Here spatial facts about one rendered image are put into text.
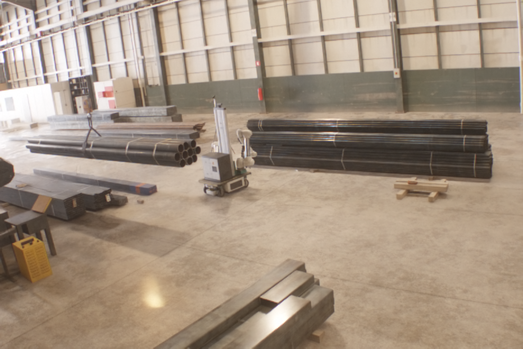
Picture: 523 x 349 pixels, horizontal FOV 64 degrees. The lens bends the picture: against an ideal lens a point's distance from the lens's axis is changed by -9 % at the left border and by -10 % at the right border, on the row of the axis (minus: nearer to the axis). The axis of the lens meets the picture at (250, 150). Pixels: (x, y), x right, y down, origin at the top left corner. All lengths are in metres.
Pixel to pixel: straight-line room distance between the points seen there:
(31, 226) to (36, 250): 0.74
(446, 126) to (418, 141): 0.71
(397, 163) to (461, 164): 1.35
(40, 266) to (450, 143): 7.78
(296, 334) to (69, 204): 6.39
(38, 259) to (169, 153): 2.92
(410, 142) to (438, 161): 0.71
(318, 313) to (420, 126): 6.11
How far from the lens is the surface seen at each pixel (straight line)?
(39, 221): 8.12
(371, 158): 10.02
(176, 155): 8.31
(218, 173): 9.49
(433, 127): 10.06
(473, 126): 9.90
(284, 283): 5.06
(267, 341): 4.29
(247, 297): 4.89
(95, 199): 10.01
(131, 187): 11.05
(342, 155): 10.30
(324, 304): 4.98
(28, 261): 7.44
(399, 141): 9.85
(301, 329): 4.73
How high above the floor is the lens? 3.02
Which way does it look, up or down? 13 degrees down
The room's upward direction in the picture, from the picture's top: 7 degrees counter-clockwise
